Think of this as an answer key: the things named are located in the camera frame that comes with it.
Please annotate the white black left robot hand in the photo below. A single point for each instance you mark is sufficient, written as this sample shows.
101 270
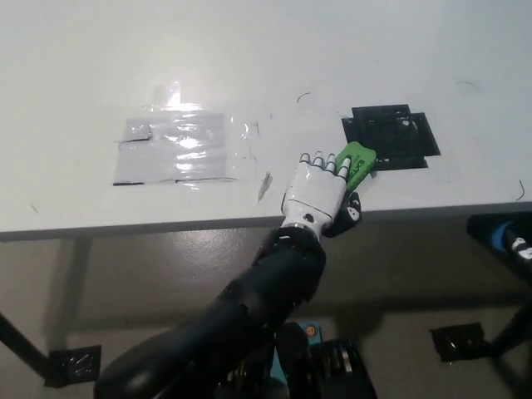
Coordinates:
316 195

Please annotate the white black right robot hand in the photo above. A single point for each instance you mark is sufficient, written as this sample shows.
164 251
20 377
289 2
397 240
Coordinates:
523 248

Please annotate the green whiteboard eraser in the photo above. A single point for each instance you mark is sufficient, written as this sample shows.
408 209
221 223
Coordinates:
361 160

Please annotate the black teal robot body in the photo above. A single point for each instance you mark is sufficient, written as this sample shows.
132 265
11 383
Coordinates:
332 365

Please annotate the black and blue object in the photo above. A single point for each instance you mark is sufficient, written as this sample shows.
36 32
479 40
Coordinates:
488 232

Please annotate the black table leg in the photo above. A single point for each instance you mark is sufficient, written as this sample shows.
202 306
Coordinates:
21 341
513 328

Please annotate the black tape square patch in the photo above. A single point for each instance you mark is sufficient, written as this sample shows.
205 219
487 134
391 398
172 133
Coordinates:
395 133

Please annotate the clear tape patch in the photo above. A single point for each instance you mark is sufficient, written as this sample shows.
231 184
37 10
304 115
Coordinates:
183 149

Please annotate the black floor bracket right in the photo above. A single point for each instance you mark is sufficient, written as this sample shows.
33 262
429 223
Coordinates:
457 343

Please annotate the black floor bracket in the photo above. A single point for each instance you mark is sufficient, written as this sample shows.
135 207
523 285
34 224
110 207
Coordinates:
457 343
75 365

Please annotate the black floor bracket left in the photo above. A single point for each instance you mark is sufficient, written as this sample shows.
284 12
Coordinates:
75 365

